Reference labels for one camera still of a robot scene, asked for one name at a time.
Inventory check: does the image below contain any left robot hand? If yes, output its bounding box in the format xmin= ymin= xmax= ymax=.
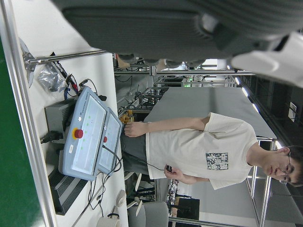
xmin=50 ymin=0 xmax=303 ymax=89

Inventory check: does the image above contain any grey metal box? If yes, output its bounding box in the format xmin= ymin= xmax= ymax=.
xmin=44 ymin=97 xmax=79 ymax=143

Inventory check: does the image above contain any grey partition board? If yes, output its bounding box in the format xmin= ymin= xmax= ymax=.
xmin=144 ymin=87 xmax=278 ymax=140

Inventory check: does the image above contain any clear plastic bag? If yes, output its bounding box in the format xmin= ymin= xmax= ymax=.
xmin=37 ymin=64 xmax=68 ymax=93

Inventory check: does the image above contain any small blue-grey teach pendant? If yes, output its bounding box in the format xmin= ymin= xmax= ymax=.
xmin=97 ymin=106 xmax=124 ymax=177

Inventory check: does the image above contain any large blue-grey teach pendant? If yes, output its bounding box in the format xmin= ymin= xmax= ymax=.
xmin=61 ymin=86 xmax=109 ymax=182

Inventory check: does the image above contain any person in white t-shirt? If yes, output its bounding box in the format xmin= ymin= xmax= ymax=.
xmin=122 ymin=112 xmax=303 ymax=191

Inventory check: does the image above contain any silver stand with round base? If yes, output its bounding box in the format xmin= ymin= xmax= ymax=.
xmin=18 ymin=39 xmax=107 ymax=88

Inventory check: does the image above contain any white oval desk device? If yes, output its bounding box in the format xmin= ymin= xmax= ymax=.
xmin=116 ymin=189 xmax=128 ymax=208

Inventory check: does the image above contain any black ribbed heat sink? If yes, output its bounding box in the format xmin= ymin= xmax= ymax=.
xmin=48 ymin=165 xmax=89 ymax=216

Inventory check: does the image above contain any grey office chair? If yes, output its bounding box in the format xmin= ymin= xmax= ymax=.
xmin=127 ymin=201 xmax=169 ymax=227

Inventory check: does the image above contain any green conveyor belt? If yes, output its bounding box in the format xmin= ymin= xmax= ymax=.
xmin=0 ymin=35 xmax=46 ymax=227

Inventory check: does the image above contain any white tape roll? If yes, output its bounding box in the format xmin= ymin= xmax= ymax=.
xmin=96 ymin=212 xmax=122 ymax=227

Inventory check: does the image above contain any black pendant cable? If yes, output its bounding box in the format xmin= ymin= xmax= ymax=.
xmin=87 ymin=143 xmax=124 ymax=215

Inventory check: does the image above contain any silver conveyor side rail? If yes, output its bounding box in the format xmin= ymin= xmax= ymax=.
xmin=0 ymin=0 xmax=59 ymax=227

